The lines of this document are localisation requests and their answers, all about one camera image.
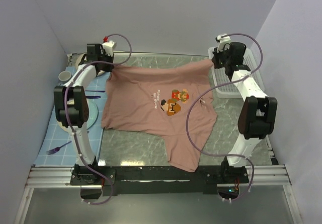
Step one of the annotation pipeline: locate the grey mug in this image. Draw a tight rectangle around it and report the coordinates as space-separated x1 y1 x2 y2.
58 70 72 82

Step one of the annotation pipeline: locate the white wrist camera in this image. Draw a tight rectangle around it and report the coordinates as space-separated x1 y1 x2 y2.
102 36 116 56
216 34 231 52

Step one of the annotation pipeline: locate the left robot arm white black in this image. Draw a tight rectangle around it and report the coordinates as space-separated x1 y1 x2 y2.
54 41 116 185

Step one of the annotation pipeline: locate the aluminium frame rail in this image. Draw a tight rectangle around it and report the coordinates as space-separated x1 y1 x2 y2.
15 165 303 223

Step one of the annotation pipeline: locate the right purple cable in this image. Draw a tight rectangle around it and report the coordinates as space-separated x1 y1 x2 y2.
186 32 264 201

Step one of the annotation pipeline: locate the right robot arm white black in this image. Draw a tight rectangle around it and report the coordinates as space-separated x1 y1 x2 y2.
212 39 278 183

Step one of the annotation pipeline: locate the cream divided plate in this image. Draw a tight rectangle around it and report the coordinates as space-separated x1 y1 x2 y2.
74 53 105 77

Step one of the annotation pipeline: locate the purple knife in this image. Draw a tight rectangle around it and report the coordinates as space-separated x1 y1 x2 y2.
86 96 101 99

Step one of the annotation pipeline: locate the blue grid placemat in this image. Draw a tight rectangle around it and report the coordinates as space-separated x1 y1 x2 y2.
34 73 109 167

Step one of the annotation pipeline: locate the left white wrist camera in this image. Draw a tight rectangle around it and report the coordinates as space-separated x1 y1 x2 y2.
102 36 116 56

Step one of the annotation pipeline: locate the pink printed t shirt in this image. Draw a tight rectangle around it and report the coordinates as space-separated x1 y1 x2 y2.
101 59 217 172

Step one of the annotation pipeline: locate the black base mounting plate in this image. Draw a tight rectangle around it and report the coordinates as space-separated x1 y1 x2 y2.
70 166 249 200

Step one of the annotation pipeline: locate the cream teal round plate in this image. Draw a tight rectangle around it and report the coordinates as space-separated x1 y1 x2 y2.
57 99 99 132

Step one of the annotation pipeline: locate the white plastic basket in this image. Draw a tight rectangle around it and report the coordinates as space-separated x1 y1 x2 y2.
208 46 265 99

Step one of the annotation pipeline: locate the purple fork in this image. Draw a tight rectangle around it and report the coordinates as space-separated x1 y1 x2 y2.
46 141 71 155

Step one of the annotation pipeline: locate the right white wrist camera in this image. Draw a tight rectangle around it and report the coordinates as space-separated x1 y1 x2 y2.
216 34 231 52

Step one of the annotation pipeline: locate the purple spoon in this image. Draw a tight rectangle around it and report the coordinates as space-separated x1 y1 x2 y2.
85 90 105 93

